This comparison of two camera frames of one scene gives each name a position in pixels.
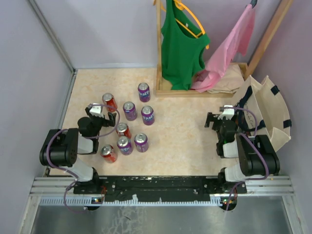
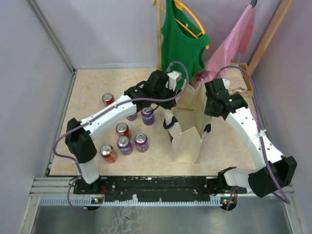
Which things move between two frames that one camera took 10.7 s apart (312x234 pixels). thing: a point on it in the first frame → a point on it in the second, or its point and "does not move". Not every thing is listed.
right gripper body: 221,121 → 209,109
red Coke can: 107,152 does not move
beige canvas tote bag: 263,110 → 186,124
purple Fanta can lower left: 125,145 does not move
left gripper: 111,122 → 169,105
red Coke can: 123,129 does not move
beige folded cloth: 231,81 does not move
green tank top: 183,44 does not move
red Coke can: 108,99 does not move
